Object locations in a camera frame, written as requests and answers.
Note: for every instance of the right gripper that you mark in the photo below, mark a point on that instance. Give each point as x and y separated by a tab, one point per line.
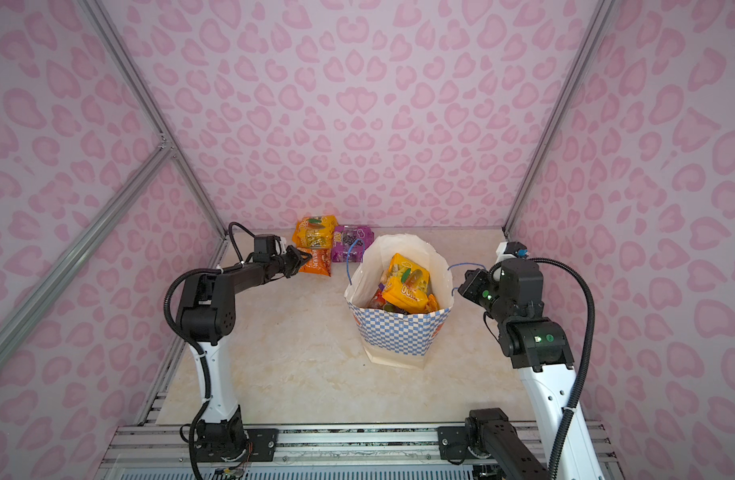
470	286

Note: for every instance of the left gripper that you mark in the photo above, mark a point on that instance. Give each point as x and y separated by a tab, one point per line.
297	259

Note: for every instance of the orange snack packet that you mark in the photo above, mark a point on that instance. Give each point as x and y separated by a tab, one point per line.
319	262

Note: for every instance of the magenta grape candy bag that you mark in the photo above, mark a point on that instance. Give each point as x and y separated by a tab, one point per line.
350	243

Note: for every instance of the yellow mango candy bag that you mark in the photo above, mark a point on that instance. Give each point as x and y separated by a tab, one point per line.
432	304
406	285

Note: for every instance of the white blue checkered paper bag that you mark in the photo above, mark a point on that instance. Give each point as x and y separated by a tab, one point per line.
394	337

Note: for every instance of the red fruit candy bag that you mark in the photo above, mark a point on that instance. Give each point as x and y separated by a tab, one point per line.
377	302

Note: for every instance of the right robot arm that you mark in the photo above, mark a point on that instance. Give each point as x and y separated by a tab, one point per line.
554	380

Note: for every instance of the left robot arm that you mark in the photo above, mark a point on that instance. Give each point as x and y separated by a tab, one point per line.
200	307

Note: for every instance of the yellow orange candy bag back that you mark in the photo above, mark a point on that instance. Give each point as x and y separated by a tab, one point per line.
316	232

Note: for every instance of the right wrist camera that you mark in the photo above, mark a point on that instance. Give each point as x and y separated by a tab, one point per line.
509	250

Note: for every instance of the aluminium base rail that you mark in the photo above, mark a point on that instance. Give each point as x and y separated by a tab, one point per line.
306	451

